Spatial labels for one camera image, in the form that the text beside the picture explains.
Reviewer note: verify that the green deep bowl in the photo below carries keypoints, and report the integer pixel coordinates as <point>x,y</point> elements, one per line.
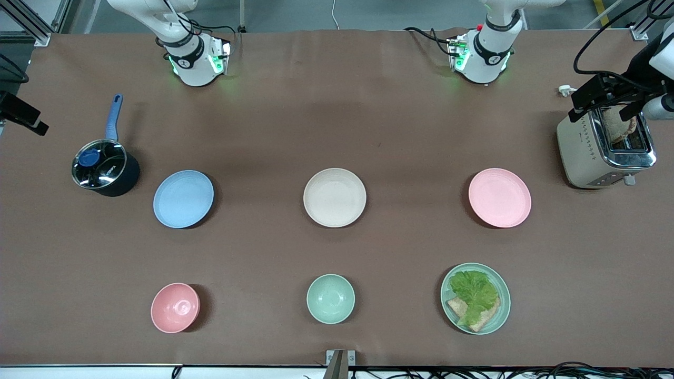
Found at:
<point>330,299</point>

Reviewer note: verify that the silver toaster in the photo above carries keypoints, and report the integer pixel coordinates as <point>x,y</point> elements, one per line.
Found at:
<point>584,152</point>

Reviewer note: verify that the white power plug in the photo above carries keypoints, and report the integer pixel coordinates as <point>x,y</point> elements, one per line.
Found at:
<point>566,90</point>

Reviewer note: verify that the beige shallow bowl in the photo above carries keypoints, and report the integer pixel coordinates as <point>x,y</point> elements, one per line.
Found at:
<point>335,198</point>

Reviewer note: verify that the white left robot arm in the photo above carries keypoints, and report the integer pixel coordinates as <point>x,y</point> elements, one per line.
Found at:
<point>487,58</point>

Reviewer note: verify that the brown table cover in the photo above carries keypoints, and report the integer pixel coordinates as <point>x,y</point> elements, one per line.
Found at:
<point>337,131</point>

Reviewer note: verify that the aluminium frame profile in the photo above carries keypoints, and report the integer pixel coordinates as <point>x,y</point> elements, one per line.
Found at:
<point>640,32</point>
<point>31,29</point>

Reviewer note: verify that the green lettuce leaf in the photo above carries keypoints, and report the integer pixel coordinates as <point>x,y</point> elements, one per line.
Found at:
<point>474,292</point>

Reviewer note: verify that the thin metal pole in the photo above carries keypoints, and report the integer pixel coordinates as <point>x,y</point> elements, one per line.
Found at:
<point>242,21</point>

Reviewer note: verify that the green plate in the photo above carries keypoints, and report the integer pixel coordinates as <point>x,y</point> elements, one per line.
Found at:
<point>504,300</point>

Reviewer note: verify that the brown bread slice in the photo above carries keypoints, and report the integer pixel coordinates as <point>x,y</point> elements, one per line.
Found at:
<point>483,321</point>

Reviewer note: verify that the pink deep bowl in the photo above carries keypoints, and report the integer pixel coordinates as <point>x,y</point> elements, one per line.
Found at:
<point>175,308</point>

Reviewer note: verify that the pink shallow bowl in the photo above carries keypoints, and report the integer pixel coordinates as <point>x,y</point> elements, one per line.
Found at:
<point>499,198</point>

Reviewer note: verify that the metal camera bracket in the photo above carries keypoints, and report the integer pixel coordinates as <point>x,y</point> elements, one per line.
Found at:
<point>337,366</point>

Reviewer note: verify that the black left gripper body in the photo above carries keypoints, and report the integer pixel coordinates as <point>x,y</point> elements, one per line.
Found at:
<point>638,72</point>

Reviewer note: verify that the blue shallow bowl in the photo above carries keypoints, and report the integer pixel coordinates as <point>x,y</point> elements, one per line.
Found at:
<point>183,199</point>

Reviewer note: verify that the glass lid with blue knob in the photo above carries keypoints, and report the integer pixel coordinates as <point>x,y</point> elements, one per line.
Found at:
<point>108,168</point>

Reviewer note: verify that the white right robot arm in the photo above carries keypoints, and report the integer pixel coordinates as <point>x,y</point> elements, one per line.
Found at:
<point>192,68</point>

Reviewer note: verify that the toast slice in toaster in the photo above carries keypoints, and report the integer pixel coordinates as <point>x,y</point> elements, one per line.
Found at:
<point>616,126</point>

